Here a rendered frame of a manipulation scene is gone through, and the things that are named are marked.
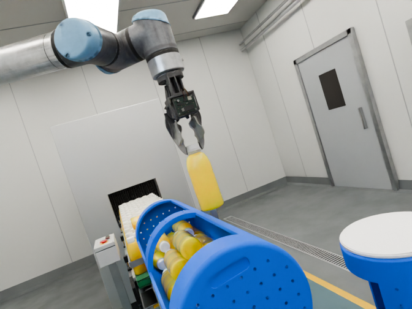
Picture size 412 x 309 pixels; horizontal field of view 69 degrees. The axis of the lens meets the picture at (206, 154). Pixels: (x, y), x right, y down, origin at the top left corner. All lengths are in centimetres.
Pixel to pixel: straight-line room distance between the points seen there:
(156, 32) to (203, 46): 558
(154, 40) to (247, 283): 60
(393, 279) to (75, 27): 93
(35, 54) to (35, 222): 506
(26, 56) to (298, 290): 78
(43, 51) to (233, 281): 64
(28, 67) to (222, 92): 553
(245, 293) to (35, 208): 527
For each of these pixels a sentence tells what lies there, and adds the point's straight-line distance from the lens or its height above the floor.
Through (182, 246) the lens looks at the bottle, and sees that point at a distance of 93.
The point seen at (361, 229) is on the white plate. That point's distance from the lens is 104.
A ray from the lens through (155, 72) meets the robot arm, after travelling 81.
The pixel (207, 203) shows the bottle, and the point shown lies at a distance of 82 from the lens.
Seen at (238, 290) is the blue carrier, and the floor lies 115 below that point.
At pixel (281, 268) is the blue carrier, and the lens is 65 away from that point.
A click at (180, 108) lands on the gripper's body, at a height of 153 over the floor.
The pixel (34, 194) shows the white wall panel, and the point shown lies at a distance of 574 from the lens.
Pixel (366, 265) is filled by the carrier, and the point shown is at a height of 100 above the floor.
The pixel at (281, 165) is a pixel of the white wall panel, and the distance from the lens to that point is 663.
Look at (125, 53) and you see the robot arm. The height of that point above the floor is 171.
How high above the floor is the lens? 144
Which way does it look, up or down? 3 degrees down
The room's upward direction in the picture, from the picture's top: 18 degrees counter-clockwise
